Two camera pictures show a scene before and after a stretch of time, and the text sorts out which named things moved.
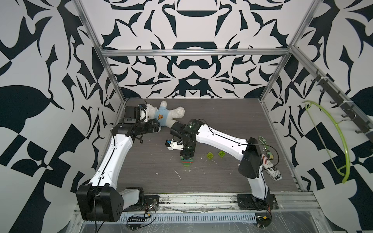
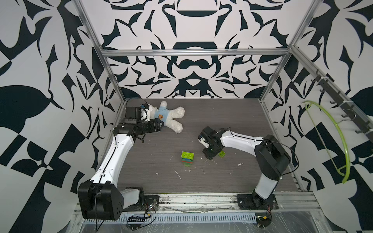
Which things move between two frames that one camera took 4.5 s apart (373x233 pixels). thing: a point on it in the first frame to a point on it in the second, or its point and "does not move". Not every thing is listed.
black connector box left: x=136 y=219 does not move
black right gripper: x=186 y=154 to x=207 y=154
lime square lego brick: x=221 y=153 does not move
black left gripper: x=153 y=127 does not move
